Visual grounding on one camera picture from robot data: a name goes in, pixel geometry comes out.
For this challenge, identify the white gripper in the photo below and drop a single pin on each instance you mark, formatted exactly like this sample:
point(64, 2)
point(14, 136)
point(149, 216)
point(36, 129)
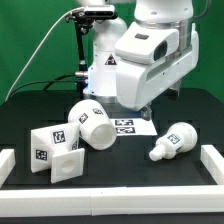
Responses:
point(152, 61)

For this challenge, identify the white lamp bulb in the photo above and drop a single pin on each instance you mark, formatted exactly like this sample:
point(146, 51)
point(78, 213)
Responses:
point(181, 137)

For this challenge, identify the white lamp base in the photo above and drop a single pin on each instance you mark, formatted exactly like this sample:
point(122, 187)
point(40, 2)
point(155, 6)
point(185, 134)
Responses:
point(56, 148)

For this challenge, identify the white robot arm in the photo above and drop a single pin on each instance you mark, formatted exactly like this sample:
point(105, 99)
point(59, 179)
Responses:
point(156, 14)

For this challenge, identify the white lamp shade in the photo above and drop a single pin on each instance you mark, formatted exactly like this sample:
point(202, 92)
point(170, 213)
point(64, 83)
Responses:
point(92, 109)

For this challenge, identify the white marker sheet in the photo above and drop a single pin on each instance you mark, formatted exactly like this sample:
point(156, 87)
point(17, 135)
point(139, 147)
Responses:
point(114, 127)

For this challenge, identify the white right border block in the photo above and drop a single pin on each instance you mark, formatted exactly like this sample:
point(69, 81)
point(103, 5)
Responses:
point(213, 162)

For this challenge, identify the white border block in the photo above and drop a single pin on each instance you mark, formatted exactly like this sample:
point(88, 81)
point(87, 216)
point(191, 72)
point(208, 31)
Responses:
point(213, 162)
point(7, 163)

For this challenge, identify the white left border block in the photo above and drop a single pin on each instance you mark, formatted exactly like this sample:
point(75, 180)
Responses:
point(7, 163)

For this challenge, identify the white front border rail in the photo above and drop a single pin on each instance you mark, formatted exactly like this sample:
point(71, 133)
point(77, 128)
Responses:
point(111, 201)

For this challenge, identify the black camera on stand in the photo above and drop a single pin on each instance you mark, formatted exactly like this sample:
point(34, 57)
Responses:
point(99, 77)

